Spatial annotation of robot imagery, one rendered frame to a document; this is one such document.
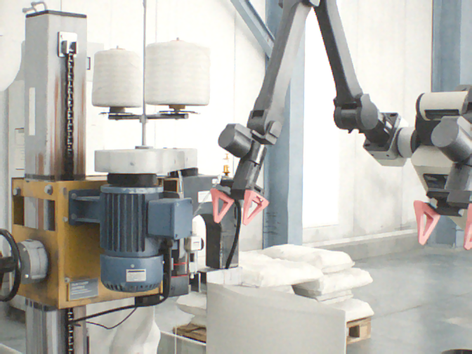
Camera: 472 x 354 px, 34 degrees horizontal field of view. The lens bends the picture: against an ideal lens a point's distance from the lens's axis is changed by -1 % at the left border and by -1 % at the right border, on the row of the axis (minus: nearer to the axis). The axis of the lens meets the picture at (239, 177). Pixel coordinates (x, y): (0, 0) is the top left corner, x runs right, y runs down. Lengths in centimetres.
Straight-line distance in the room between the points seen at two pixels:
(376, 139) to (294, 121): 575
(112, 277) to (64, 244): 17
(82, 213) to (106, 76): 40
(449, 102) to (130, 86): 83
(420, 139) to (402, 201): 799
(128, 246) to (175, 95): 38
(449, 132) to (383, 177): 840
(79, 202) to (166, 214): 26
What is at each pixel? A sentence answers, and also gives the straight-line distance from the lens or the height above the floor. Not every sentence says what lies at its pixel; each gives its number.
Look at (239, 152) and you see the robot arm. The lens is 185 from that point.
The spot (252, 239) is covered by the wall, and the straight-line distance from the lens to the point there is 813.
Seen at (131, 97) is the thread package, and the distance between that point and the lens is 214.
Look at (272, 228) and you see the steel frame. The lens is 826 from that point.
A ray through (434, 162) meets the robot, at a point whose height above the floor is 139.
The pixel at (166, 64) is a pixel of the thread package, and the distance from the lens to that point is 192.
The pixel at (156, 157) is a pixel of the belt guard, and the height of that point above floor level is 140.
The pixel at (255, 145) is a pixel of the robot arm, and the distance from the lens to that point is 188.
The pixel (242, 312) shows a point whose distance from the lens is 202.
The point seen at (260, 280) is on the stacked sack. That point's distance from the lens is 485.
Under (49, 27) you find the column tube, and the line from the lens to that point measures 199.
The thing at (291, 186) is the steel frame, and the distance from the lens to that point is 796.
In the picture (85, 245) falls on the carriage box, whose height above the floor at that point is 118.
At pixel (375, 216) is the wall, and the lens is 975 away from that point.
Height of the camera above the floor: 145
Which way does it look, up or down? 3 degrees down
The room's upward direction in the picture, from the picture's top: 1 degrees clockwise
